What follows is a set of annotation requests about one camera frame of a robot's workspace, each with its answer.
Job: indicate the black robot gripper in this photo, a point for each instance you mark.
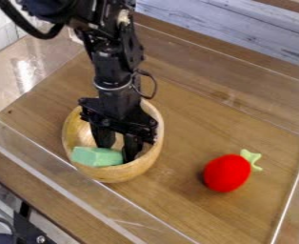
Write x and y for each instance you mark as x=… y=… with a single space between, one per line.
x=114 y=113

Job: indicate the green rectangular block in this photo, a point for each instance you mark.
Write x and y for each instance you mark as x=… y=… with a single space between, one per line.
x=96 y=157

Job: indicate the brown wooden bowl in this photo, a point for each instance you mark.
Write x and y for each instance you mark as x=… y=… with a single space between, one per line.
x=77 y=136

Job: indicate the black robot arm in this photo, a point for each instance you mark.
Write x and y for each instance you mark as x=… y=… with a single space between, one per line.
x=102 y=24

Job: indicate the red plush strawberry toy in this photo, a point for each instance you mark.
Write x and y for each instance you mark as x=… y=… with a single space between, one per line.
x=226 y=172

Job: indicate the clear acrylic tray wall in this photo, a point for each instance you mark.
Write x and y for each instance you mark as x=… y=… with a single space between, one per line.
x=88 y=210

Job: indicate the black clamp with cable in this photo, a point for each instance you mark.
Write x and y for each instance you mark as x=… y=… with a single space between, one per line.
x=24 y=232

